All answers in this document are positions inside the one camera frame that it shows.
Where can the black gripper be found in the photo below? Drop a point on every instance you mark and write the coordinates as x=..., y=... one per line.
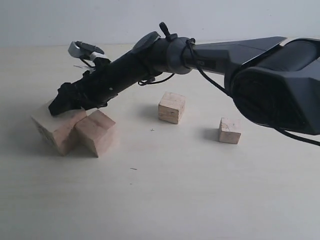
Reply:
x=95, y=88

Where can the second largest wooden cube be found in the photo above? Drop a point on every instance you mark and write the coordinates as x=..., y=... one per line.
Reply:
x=96, y=132

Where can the third largest wooden cube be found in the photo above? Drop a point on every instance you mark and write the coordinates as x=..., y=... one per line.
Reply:
x=171, y=107

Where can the smallest wooden cube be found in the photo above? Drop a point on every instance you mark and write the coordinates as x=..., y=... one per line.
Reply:
x=229, y=130

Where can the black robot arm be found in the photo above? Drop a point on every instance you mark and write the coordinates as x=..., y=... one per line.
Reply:
x=273, y=82

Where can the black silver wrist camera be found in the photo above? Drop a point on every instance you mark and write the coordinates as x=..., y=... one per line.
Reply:
x=91, y=55

